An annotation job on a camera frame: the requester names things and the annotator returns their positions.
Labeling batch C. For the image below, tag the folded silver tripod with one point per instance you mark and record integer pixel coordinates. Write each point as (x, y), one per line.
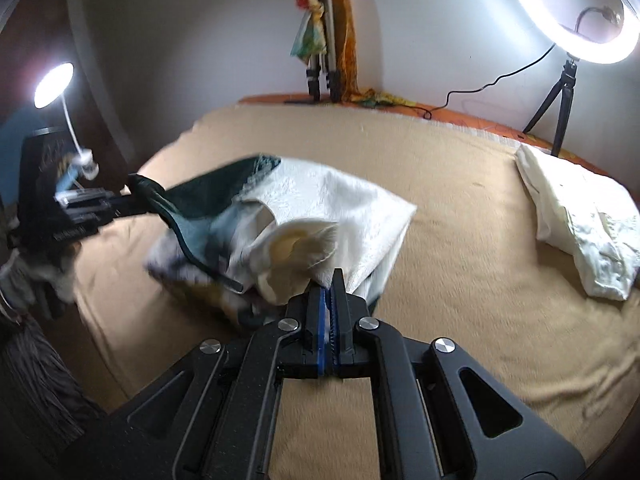
(330, 35)

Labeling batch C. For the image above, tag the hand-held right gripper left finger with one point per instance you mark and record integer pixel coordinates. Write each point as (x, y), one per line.
(320, 345)

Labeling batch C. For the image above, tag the beige blanket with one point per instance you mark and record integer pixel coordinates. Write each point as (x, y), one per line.
(475, 285)

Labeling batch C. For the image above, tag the white clip-on desk lamp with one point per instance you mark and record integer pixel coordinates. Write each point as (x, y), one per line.
(52, 85)

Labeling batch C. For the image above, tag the green and white tree-print t-shirt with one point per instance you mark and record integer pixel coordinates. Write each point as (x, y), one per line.
(325, 195)

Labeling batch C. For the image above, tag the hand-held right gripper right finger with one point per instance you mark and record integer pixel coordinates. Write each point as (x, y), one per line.
(345, 335)

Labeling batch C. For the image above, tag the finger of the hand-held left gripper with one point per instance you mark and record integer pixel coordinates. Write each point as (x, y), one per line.
(132, 204)

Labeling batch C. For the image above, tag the person's left forearm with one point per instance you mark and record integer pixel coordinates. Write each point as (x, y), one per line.
(50, 272)

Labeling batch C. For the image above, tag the orange scarf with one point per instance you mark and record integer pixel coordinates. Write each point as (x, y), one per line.
(350, 35)

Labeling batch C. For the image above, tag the folded white garment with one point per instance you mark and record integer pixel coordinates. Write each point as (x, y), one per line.
(575, 200)

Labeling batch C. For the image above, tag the dark fringed cloth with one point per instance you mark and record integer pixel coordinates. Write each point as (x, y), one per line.
(35, 385)

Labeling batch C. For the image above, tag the orange bedsheet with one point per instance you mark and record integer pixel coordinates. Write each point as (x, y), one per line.
(450, 115)

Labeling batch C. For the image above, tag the gooseneck phone holder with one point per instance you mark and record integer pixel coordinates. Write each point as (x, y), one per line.
(585, 12)

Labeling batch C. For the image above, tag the colourful hanging cloth ornament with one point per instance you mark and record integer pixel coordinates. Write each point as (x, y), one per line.
(307, 40)

